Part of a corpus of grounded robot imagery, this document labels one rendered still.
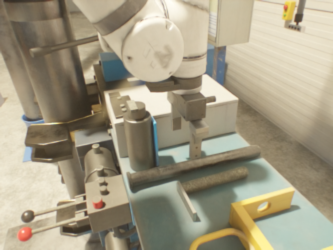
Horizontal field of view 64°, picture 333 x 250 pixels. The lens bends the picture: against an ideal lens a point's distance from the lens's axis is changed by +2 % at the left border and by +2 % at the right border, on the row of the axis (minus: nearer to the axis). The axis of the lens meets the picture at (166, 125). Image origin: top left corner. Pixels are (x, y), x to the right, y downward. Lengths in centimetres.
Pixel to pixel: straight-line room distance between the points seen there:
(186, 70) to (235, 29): 98
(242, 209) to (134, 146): 31
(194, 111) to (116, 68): 82
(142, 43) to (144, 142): 40
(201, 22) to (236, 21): 97
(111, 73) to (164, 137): 61
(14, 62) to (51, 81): 140
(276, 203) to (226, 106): 35
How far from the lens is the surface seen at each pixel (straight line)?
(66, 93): 117
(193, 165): 73
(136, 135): 69
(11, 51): 251
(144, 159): 74
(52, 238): 190
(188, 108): 56
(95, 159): 95
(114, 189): 80
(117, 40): 36
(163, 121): 79
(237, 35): 152
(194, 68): 55
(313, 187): 245
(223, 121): 89
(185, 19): 52
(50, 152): 115
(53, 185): 248
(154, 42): 34
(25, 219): 87
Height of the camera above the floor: 157
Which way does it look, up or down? 32 degrees down
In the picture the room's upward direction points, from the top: 3 degrees counter-clockwise
